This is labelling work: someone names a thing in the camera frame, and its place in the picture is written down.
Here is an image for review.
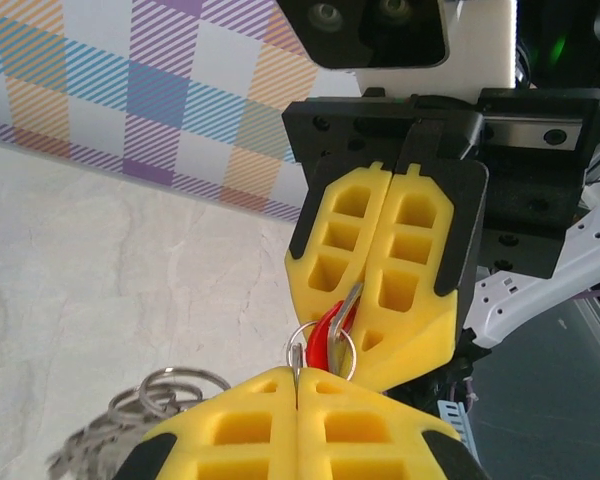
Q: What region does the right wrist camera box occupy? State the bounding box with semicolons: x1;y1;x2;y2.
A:
274;0;519;89

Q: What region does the silver key with red tag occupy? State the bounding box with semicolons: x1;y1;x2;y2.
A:
303;281;365;376

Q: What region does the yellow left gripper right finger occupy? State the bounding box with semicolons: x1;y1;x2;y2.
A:
297;368;487;480

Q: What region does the white slotted cable duct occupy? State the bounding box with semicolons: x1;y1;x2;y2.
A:
435;397;481;480

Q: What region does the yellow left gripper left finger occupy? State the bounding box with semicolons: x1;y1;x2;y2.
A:
114;366;301;480

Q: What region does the small steel split ring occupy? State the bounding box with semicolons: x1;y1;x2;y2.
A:
285;319;357;382

